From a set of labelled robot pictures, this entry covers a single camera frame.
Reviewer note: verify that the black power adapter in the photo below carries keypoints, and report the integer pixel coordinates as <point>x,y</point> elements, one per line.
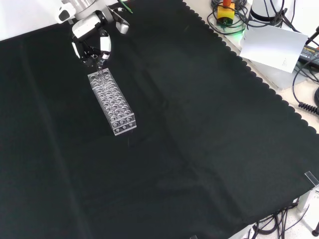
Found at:
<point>309,55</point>

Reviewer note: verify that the black bench cloth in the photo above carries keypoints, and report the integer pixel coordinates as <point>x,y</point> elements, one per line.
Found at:
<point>139,129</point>

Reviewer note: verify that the pale white board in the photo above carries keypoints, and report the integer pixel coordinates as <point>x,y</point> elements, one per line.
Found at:
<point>272,47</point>

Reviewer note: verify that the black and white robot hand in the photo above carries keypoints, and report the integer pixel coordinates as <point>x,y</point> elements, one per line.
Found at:
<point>91,42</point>

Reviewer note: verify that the clear plastic test tube rack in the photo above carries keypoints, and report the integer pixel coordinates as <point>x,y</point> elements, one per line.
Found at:
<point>111,100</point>

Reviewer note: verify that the clear glass test tube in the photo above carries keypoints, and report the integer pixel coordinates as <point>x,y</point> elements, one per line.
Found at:
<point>102,76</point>

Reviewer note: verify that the clear acrylic clamp plate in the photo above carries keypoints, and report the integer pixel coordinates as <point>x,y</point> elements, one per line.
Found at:
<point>311,178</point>

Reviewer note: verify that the yellow stop button box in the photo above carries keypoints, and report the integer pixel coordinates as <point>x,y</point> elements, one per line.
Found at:
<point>225,13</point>

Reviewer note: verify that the grey metal base plate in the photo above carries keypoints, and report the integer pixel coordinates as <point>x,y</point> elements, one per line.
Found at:
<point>271,72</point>

